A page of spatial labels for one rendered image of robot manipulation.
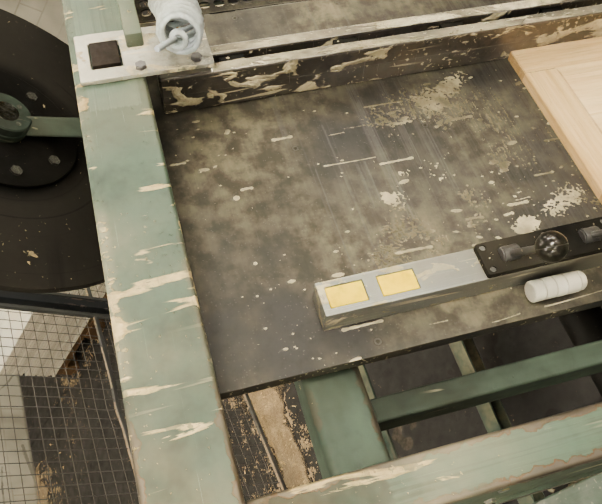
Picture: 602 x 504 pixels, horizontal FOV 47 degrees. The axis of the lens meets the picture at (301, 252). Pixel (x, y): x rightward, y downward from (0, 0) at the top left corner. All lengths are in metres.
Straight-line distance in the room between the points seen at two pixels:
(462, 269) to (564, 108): 0.39
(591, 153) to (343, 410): 0.56
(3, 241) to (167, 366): 0.67
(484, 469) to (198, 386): 0.32
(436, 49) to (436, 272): 0.43
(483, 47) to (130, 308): 0.75
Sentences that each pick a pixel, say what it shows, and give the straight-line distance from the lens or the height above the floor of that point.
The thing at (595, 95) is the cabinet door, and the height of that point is 1.21.
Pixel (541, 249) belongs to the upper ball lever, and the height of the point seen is 1.54.
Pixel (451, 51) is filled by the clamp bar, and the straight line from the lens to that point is 1.22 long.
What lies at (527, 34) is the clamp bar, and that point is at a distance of 1.28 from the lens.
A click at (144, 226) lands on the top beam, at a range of 0.87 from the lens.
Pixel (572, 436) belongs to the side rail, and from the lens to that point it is 0.86.
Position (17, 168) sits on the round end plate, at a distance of 1.49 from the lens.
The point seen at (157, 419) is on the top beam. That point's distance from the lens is 0.75.
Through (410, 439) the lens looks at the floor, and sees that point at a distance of 2.94.
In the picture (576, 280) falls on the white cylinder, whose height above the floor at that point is 1.39.
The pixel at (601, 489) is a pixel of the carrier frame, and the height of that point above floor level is 0.79.
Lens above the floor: 2.26
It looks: 40 degrees down
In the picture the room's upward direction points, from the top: 78 degrees counter-clockwise
